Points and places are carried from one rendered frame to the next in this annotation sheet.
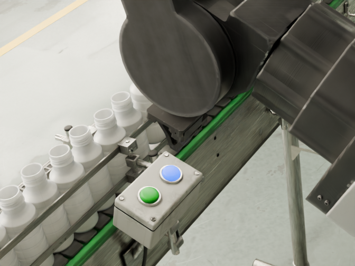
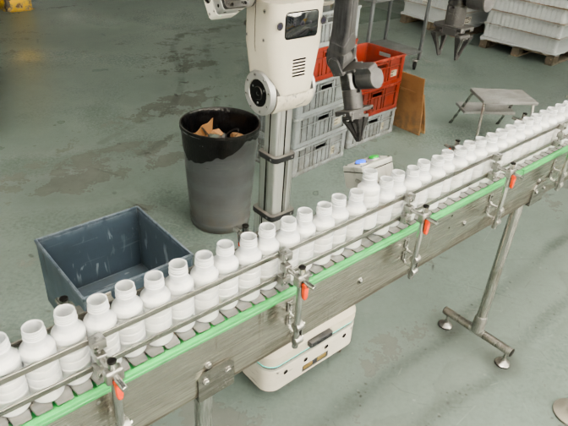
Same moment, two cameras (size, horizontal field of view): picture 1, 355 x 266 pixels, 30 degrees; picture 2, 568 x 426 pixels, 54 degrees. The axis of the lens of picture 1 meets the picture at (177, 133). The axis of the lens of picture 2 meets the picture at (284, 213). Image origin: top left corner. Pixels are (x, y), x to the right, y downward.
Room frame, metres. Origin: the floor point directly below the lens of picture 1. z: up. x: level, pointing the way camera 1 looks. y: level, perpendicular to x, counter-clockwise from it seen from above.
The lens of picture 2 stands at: (2.39, -0.05, 1.85)
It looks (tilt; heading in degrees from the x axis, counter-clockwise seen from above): 32 degrees down; 185
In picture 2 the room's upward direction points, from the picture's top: 4 degrees clockwise
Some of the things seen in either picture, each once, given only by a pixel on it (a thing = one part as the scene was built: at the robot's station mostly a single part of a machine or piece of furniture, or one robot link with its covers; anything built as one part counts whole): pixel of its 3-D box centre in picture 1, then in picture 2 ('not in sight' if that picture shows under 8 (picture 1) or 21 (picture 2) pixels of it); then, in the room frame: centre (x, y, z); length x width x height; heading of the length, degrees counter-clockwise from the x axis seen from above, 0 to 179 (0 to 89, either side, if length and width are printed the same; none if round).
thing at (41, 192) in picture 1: (45, 207); (433, 182); (0.88, 0.24, 1.08); 0.06 x 0.06 x 0.17
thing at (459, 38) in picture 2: not in sight; (455, 43); (0.66, 0.26, 1.44); 0.07 x 0.07 x 0.09; 48
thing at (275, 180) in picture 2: not in sight; (274, 196); (0.48, -0.28, 0.74); 0.11 x 0.11 x 0.40; 48
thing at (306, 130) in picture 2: not in sight; (302, 116); (-1.41, -0.33, 0.33); 0.61 x 0.41 x 0.22; 144
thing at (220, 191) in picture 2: not in sight; (220, 172); (-0.43, -0.71, 0.32); 0.45 x 0.45 x 0.64
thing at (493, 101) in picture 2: not in sight; (492, 113); (-2.21, 1.20, 0.21); 0.61 x 0.47 x 0.41; 12
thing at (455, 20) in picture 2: not in sight; (455, 17); (0.65, 0.25, 1.51); 0.10 x 0.07 x 0.07; 48
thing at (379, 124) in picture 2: not in sight; (353, 119); (-2.00, 0.05, 0.11); 0.61 x 0.41 x 0.22; 141
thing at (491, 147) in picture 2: not in sight; (486, 157); (0.66, 0.44, 1.08); 0.06 x 0.06 x 0.17
